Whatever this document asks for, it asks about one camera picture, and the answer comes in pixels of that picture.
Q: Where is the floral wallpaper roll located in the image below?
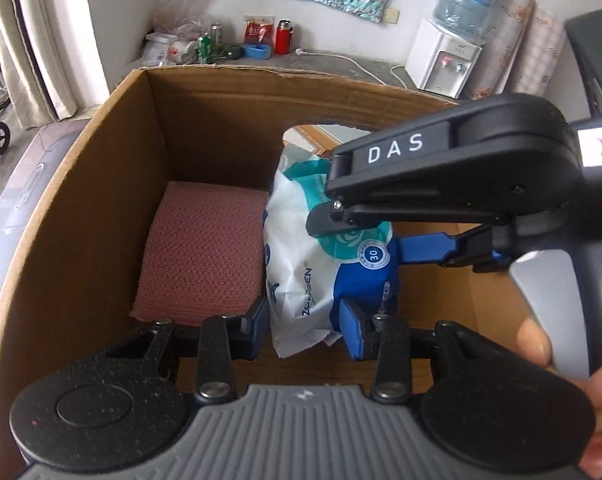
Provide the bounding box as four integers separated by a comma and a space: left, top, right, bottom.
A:
468, 0, 537, 101

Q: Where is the pink knitted towel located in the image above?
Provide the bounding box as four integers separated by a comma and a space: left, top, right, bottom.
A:
129, 181, 272, 326

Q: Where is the white and blue tissue pack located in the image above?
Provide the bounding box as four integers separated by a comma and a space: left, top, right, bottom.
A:
263, 155, 404, 360

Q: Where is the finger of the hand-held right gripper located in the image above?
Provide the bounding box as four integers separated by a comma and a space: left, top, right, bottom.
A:
393, 224, 512, 274
306, 200, 393, 238

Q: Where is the white water dispenser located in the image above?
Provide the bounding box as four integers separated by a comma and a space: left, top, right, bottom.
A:
405, 19, 483, 100

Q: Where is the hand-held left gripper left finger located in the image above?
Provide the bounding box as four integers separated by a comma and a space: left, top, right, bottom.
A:
103, 296, 271, 406

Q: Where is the cardboard box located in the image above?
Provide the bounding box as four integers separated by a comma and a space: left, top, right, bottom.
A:
0, 66, 532, 480

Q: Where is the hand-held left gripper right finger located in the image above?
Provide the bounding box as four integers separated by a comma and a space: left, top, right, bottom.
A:
338, 299, 487, 406

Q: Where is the white printed plastic bag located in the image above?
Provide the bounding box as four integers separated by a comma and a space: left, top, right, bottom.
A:
143, 32, 199, 67

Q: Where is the white power cable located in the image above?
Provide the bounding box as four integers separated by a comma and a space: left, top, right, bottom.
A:
296, 49, 417, 91

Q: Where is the blue water jug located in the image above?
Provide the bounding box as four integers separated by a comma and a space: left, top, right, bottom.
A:
433, 0, 502, 46

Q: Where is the clear plastic bag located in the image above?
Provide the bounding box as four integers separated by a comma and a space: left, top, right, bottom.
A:
153, 0, 217, 46

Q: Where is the beige curtain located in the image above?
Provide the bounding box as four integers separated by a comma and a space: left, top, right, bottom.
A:
0, 0, 89, 128

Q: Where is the red thermos flask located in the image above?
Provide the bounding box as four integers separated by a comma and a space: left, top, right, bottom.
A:
274, 20, 293, 56

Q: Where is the red snack packet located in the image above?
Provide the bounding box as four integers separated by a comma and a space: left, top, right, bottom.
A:
243, 14, 274, 46

